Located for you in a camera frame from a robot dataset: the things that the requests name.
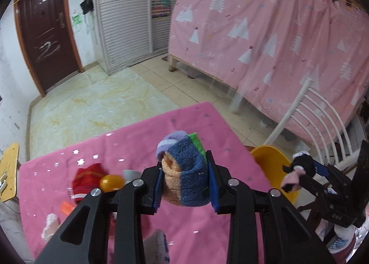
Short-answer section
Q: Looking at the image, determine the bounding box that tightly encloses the white slatted wardrobe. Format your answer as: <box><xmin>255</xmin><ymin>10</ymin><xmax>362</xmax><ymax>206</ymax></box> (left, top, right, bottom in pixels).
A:
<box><xmin>92</xmin><ymin>0</ymin><xmax>173</xmax><ymax>75</ymax></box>

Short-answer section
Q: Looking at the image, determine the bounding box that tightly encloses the white blue sneaker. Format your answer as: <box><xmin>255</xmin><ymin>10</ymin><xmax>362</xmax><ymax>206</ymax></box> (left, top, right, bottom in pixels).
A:
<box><xmin>328</xmin><ymin>228</ymin><xmax>356</xmax><ymax>254</ymax></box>

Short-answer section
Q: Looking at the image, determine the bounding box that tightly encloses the white sheer net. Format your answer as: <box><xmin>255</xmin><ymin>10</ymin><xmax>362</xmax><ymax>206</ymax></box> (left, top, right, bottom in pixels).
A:
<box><xmin>210</xmin><ymin>76</ymin><xmax>245</xmax><ymax>113</ymax></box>

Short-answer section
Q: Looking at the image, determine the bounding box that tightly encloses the dark brown door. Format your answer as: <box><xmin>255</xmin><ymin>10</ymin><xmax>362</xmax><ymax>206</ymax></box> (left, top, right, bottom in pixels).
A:
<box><xmin>14</xmin><ymin>0</ymin><xmax>85</xmax><ymax>97</ymax></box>

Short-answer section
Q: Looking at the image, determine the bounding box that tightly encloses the orange wrapper piece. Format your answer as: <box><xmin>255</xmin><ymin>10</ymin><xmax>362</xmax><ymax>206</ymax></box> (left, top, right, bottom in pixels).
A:
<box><xmin>60</xmin><ymin>201</ymin><xmax>74</xmax><ymax>215</ymax></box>

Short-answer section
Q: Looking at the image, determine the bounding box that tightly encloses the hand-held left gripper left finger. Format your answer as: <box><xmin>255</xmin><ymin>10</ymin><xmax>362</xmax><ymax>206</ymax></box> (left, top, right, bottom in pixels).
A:
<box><xmin>34</xmin><ymin>166</ymin><xmax>165</xmax><ymax>264</ymax></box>

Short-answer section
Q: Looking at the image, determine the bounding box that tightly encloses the yellow plastic bin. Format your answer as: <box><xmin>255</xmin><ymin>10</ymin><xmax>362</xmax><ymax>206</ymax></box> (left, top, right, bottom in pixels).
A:
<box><xmin>249</xmin><ymin>145</ymin><xmax>300</xmax><ymax>205</ymax></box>

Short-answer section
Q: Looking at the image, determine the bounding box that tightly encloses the white metal chair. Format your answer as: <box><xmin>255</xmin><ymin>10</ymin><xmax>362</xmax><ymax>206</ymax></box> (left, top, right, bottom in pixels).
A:
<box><xmin>264</xmin><ymin>78</ymin><xmax>364</xmax><ymax>166</ymax></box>

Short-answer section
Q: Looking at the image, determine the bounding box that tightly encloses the blue purple orange sock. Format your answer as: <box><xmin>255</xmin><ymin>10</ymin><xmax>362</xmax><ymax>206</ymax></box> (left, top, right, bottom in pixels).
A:
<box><xmin>156</xmin><ymin>131</ymin><xmax>212</xmax><ymax>207</ymax></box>

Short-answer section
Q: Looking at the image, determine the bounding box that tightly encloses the black pink sock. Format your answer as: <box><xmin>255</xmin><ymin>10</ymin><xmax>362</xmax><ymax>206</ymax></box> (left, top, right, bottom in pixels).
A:
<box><xmin>281</xmin><ymin>151</ymin><xmax>318</xmax><ymax>194</ymax></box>

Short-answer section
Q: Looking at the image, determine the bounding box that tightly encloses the yellow wooden board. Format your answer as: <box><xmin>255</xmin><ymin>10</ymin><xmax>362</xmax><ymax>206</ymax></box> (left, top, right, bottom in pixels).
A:
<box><xmin>0</xmin><ymin>143</ymin><xmax>20</xmax><ymax>202</ymax></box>

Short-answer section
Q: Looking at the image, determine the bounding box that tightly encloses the red sock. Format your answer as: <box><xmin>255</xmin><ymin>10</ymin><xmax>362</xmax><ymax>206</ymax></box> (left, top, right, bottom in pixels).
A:
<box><xmin>71</xmin><ymin>163</ymin><xmax>108</xmax><ymax>204</ymax></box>

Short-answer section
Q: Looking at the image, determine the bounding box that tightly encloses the black hanging bag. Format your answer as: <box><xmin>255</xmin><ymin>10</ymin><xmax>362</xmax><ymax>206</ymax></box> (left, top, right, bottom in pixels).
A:
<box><xmin>80</xmin><ymin>0</ymin><xmax>94</xmax><ymax>15</ymax></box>

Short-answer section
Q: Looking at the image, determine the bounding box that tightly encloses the pink star tablecloth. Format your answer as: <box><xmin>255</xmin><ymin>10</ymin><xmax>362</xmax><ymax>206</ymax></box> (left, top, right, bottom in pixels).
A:
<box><xmin>18</xmin><ymin>102</ymin><xmax>271</xmax><ymax>264</ymax></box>

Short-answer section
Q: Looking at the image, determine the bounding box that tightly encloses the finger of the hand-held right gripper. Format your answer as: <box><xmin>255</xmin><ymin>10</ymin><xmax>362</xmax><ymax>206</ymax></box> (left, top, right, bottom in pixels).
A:
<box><xmin>300</xmin><ymin>177</ymin><xmax>329</xmax><ymax>204</ymax></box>
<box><xmin>313</xmin><ymin>159</ymin><xmax>336</xmax><ymax>179</ymax></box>

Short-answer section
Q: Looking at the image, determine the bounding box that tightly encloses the grey blue sock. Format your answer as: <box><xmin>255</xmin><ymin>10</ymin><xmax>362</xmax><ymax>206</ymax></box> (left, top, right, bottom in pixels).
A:
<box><xmin>143</xmin><ymin>230</ymin><xmax>170</xmax><ymax>264</ymax></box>

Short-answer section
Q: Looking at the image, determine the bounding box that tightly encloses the wooden bed frame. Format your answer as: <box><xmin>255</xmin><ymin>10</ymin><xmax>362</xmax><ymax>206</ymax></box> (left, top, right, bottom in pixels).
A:
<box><xmin>168</xmin><ymin>54</ymin><xmax>240</xmax><ymax>91</ymax></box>

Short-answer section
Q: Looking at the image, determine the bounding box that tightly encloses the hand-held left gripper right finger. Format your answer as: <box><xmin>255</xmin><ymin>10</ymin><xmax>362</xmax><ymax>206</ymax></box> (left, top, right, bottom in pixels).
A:
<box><xmin>205</xmin><ymin>150</ymin><xmax>336</xmax><ymax>264</ymax></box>

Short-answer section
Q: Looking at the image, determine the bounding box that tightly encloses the white pink sock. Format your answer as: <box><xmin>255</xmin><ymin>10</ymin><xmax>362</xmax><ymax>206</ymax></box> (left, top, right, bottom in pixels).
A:
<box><xmin>41</xmin><ymin>213</ymin><xmax>60</xmax><ymax>242</ymax></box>

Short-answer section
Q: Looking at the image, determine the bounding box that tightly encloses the pink tree print curtain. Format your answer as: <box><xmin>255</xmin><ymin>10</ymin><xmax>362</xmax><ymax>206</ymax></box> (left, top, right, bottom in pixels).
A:
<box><xmin>168</xmin><ymin>0</ymin><xmax>369</xmax><ymax>152</ymax></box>

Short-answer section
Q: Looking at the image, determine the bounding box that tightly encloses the white cup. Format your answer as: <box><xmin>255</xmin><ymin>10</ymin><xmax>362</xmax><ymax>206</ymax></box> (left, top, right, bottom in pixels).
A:
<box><xmin>122</xmin><ymin>169</ymin><xmax>144</xmax><ymax>181</ymax></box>

